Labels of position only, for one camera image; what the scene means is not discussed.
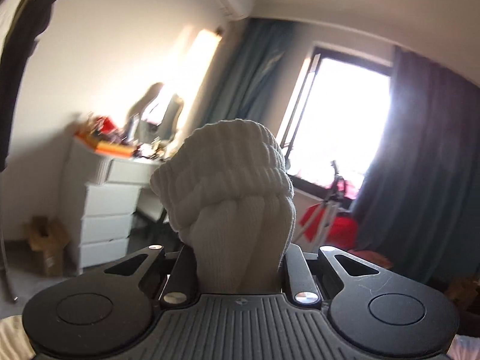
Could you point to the black chair with white seat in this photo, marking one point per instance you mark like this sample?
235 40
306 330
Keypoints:
157 228

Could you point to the clutter on dresser top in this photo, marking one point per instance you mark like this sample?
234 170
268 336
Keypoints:
151 126

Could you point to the brown cardboard box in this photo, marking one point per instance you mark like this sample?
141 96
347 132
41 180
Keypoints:
47 238

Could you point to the white drawer dresser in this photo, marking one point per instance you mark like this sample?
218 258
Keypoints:
98 196

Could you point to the bright window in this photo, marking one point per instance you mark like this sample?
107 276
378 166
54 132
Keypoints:
335 121

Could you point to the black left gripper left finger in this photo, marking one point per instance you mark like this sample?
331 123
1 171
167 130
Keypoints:
110 309

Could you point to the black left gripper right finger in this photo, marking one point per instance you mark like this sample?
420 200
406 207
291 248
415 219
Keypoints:
371 307

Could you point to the dark teal right curtain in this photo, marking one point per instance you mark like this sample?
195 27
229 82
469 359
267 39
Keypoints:
419 203

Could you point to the pink and cream bed duvet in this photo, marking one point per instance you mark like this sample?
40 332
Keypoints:
15 344

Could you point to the teal left curtain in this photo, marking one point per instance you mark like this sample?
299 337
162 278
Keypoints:
244 90

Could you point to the white drying rack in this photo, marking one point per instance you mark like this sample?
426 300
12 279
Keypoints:
316 223

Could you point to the dark hanging garment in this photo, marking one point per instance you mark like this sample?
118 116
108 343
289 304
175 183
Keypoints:
22 21

